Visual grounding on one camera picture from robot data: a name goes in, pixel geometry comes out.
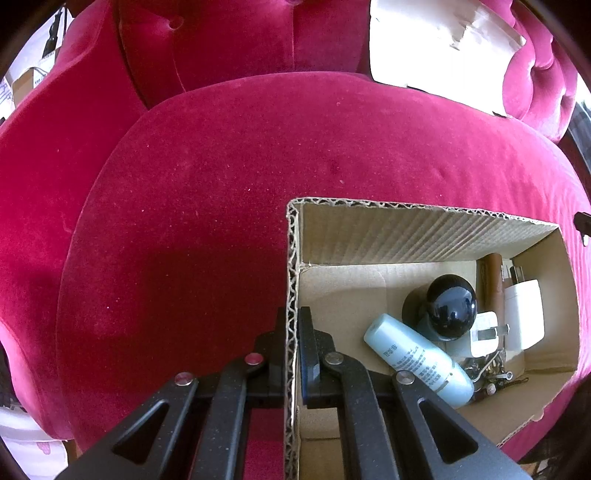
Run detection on large white plug charger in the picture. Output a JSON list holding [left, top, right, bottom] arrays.
[[502, 264, 546, 354]]

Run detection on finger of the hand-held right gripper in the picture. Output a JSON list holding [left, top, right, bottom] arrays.
[[575, 210, 591, 247]]

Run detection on dark hair strands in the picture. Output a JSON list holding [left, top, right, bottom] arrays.
[[519, 383, 591, 480]]

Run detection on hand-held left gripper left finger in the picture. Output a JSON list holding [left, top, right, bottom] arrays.
[[55, 307, 289, 480]]

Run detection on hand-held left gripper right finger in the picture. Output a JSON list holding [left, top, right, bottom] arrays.
[[298, 307, 532, 480]]

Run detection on brown tube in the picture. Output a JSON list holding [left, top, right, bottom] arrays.
[[478, 253, 504, 315]]

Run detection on red velvet sofa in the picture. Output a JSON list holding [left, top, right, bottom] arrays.
[[0, 0, 591, 462]]

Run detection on key bunch with carabiner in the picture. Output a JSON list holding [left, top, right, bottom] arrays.
[[462, 351, 529, 395]]

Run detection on black round ball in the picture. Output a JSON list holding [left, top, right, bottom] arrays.
[[402, 274, 478, 342]]

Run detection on pale blue bottle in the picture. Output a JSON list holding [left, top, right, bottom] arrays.
[[363, 313, 476, 409]]

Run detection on small white plug charger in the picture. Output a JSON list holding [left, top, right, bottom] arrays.
[[470, 311, 511, 358]]

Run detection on white cloth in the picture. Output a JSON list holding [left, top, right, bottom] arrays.
[[0, 406, 70, 468]]

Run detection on small brown cardboard box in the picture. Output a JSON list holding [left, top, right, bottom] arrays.
[[11, 67, 44, 100]]

